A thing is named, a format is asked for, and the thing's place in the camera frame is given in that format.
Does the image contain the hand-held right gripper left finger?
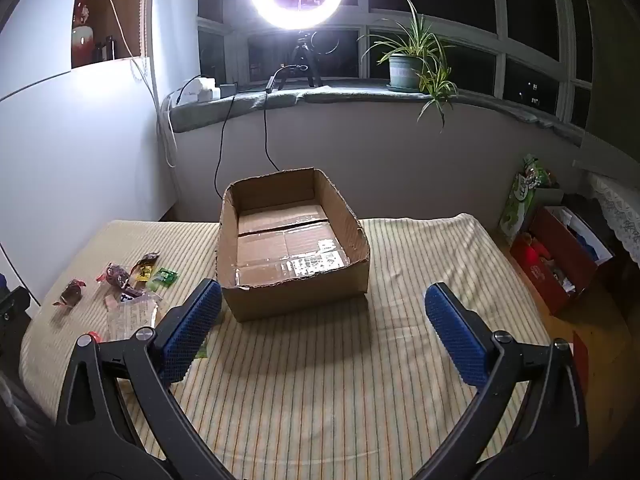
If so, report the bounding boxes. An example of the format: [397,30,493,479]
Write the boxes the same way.
[52,279,236,480]

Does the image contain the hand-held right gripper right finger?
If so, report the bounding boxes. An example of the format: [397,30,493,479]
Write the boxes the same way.
[415,281,591,480]

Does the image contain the dark red wrapped candy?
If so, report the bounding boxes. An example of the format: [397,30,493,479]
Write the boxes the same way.
[52,279,87,308]

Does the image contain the yellow brown snack packet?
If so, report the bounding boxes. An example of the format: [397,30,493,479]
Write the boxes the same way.
[129,252,161,283]

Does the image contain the red cardboard box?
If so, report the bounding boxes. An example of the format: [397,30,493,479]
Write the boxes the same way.
[510,205,616,316]

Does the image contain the green snack bag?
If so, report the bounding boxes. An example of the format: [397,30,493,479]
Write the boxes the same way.
[500,155,551,246]

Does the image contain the striped beige blanket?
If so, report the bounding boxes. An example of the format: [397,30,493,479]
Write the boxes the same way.
[20,214,576,480]

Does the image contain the white lace cloth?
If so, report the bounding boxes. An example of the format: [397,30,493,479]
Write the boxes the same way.
[585,170,640,266]

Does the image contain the grey window sill cushion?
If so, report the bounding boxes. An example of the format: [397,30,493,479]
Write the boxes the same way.
[170,82,586,147]

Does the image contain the potted spider plant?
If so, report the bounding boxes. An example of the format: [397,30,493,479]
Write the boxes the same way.
[359,0,460,133]

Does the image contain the red vase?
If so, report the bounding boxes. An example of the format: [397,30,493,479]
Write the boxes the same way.
[72,0,96,67]

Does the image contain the black cable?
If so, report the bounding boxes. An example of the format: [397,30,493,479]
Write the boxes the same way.
[263,91,283,172]
[214,94,236,201]

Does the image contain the white cable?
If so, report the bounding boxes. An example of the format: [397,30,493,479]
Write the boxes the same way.
[97,0,178,168]

